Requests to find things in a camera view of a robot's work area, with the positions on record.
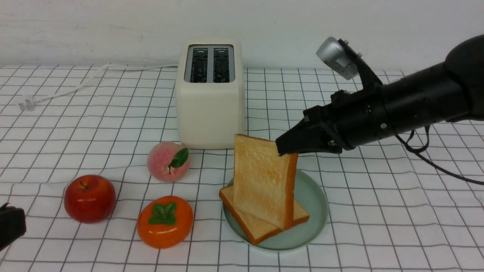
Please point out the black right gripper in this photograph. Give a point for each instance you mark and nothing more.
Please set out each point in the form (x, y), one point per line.
(350, 120)

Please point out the toasted bread slice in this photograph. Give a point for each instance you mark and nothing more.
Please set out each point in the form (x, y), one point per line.
(255, 230)
(264, 181)

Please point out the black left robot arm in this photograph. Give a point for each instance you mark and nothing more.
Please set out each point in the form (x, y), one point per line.
(12, 224)

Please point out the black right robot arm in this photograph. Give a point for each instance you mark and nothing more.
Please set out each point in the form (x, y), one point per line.
(450, 91)

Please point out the light green round plate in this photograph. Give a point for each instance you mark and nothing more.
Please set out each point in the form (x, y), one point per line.
(312, 198)

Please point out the cream white toaster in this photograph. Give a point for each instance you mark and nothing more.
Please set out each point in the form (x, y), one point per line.
(210, 93)

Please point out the pink peach with leaf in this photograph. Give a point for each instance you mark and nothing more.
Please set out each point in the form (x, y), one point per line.
(168, 161)

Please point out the orange persimmon with green calyx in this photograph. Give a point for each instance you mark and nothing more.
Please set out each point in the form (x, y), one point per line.
(165, 222)

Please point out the red apple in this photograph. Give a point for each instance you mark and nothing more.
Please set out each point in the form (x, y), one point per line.
(90, 199)

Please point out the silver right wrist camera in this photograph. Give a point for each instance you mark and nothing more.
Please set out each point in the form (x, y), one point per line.
(342, 59)

